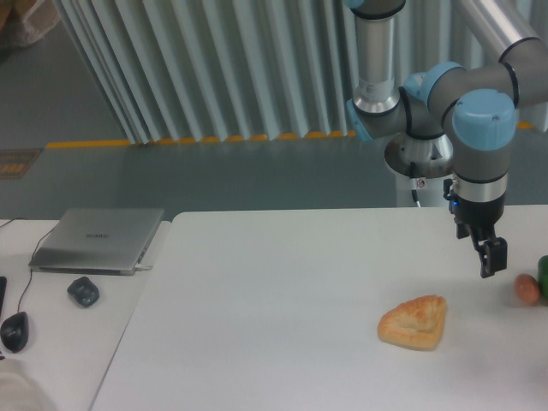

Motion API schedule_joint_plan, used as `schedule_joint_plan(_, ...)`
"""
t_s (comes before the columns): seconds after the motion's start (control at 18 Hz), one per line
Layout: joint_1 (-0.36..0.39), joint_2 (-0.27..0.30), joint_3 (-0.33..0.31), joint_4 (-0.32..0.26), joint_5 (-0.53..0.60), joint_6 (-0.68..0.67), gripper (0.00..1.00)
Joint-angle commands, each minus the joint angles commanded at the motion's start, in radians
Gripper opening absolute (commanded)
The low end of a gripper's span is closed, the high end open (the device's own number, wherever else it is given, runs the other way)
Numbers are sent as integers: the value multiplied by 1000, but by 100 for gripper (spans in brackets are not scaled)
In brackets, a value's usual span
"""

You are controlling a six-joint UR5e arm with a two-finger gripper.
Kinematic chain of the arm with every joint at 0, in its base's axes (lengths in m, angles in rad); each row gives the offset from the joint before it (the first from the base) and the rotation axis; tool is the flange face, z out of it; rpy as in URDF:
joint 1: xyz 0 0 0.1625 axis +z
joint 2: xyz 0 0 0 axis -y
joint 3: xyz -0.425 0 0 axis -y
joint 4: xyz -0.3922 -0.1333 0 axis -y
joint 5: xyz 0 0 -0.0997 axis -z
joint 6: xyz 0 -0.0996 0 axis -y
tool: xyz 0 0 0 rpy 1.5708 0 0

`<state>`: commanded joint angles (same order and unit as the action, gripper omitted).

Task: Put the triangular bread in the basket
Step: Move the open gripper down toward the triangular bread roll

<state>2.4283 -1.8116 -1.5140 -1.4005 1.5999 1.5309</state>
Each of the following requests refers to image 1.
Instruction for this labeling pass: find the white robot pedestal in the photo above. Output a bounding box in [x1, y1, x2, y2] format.
[383, 132, 456, 209]

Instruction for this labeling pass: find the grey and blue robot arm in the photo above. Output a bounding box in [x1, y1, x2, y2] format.
[347, 1, 547, 277]

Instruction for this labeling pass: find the golden triangular bread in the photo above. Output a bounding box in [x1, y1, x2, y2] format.
[377, 295, 447, 351]

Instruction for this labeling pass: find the white folding partition screen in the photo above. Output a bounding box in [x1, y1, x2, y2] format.
[51, 0, 548, 145]

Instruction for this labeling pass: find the black keyboard edge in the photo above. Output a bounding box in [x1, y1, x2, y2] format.
[0, 276, 8, 316]

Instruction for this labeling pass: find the black mouse cable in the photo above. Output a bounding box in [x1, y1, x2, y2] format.
[0, 217, 59, 314]

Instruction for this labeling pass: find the black computer mouse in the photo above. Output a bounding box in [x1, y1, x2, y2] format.
[1, 312, 29, 354]

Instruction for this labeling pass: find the green vegetable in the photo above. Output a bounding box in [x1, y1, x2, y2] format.
[538, 255, 548, 300]

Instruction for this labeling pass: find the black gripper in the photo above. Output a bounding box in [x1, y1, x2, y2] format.
[443, 178, 508, 278]

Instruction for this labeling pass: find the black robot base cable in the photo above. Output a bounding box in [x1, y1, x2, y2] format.
[408, 161, 423, 209]

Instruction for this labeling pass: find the brown egg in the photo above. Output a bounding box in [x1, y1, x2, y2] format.
[514, 273, 540, 305]

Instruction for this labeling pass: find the silver closed laptop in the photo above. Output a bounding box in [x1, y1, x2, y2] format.
[29, 208, 164, 276]

